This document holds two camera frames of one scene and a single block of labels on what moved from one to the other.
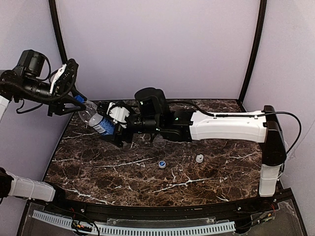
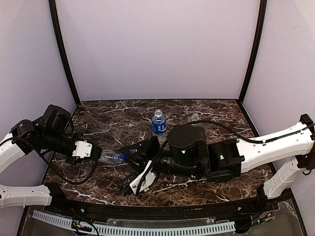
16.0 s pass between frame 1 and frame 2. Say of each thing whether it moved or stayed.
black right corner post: stayed
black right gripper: moved
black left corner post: stayed
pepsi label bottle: moved
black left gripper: moved
